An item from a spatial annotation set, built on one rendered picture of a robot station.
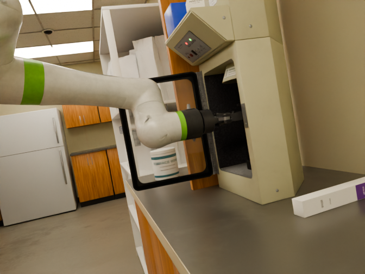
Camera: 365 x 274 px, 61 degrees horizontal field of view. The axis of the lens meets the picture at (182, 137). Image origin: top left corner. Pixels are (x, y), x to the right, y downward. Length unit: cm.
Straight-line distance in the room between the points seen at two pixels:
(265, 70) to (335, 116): 43
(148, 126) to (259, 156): 33
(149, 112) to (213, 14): 32
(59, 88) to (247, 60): 51
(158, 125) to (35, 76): 33
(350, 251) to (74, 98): 71
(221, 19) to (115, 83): 35
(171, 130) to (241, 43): 31
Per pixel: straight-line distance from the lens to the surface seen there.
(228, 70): 103
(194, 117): 93
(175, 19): 109
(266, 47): 96
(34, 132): 576
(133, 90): 93
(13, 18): 75
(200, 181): 125
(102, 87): 89
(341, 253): 65
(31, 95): 84
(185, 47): 109
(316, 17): 132
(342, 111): 125
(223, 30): 91
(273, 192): 95
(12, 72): 82
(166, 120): 90
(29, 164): 579
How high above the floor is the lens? 122
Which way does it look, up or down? 3 degrees down
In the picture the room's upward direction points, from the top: 10 degrees counter-clockwise
